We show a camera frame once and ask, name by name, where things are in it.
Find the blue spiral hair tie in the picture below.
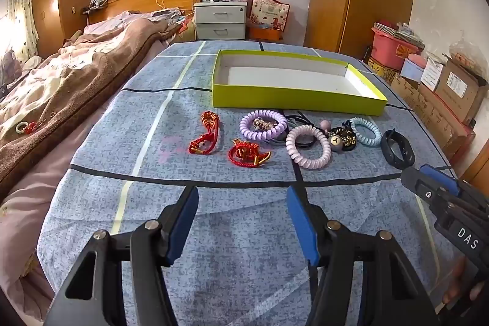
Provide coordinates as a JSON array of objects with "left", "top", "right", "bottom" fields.
[{"left": 349, "top": 117, "right": 383, "bottom": 148}]

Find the pink spiral hair tie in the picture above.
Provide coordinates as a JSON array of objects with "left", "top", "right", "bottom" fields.
[{"left": 285, "top": 125, "right": 332, "bottom": 170}]

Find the floral pink quilt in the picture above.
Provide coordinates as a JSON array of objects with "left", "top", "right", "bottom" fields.
[{"left": 83, "top": 6, "right": 193, "bottom": 41}]

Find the gold metal charm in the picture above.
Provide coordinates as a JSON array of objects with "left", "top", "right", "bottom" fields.
[{"left": 252, "top": 116, "right": 278, "bottom": 132}]

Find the wooden cabinet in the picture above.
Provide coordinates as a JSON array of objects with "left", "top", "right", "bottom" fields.
[{"left": 458, "top": 146, "right": 489, "bottom": 194}]

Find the orange box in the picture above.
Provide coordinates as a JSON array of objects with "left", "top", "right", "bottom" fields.
[{"left": 249, "top": 26, "right": 284, "bottom": 42}]

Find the pink plastic bin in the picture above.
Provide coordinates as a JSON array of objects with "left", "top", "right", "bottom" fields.
[{"left": 370, "top": 26, "right": 423, "bottom": 73}]

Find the clear plastic bag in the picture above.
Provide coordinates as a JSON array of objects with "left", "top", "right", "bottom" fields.
[{"left": 449, "top": 42, "right": 483, "bottom": 75}]

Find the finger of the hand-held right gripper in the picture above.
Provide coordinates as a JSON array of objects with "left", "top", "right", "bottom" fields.
[
  {"left": 400, "top": 169, "right": 440, "bottom": 202},
  {"left": 418, "top": 164, "right": 461, "bottom": 197}
]

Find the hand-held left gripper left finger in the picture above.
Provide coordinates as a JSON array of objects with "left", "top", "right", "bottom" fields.
[{"left": 44, "top": 185, "right": 200, "bottom": 326}]

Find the red gift bag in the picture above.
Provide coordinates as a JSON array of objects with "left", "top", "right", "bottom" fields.
[{"left": 246, "top": 0, "right": 291, "bottom": 33}]

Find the black spotted bear hair tie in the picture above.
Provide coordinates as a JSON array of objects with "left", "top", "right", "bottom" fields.
[{"left": 331, "top": 121, "right": 358, "bottom": 152}]

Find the long red braided bracelet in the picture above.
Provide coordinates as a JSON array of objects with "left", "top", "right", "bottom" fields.
[{"left": 188, "top": 111, "right": 223, "bottom": 156}]

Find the black smart band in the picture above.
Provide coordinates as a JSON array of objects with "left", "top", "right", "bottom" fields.
[{"left": 382, "top": 128, "right": 417, "bottom": 170}]

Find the light blue box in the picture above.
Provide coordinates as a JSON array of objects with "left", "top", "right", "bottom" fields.
[{"left": 400, "top": 55, "right": 427, "bottom": 83}]

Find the long cardboard box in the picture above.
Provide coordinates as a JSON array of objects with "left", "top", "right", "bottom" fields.
[{"left": 390, "top": 74, "right": 476, "bottom": 163}]

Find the yellow-green cardboard box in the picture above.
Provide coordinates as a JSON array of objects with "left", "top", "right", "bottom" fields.
[{"left": 211, "top": 50, "right": 389, "bottom": 117}]

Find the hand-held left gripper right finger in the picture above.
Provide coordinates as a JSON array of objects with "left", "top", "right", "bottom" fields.
[{"left": 286, "top": 185, "right": 440, "bottom": 326}]

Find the brown blanket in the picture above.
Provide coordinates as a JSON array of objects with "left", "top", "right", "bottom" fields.
[{"left": 0, "top": 18, "right": 185, "bottom": 193}]

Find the purple spiral hair tie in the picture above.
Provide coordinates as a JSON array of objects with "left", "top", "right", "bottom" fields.
[{"left": 239, "top": 110, "right": 288, "bottom": 144}]

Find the grey nightstand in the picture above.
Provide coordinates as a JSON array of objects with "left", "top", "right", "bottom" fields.
[{"left": 193, "top": 1, "right": 248, "bottom": 42}]

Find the person's right hand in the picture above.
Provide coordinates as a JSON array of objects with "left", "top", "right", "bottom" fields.
[{"left": 442, "top": 256, "right": 477, "bottom": 307}]

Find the yellow patterned box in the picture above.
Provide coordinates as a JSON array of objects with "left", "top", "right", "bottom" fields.
[{"left": 366, "top": 57, "right": 403, "bottom": 85}]

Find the white labelled box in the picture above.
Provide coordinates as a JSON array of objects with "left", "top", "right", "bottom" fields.
[{"left": 419, "top": 57, "right": 446, "bottom": 92}]

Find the white bead bracelet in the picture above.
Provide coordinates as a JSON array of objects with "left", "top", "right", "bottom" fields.
[{"left": 15, "top": 121, "right": 37, "bottom": 136}]

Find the floral curtain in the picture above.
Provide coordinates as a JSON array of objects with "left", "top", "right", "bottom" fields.
[{"left": 0, "top": 0, "right": 39, "bottom": 63}]

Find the grey bear bead hair tie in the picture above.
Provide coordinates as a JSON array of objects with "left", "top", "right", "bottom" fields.
[{"left": 326, "top": 134, "right": 345, "bottom": 153}]

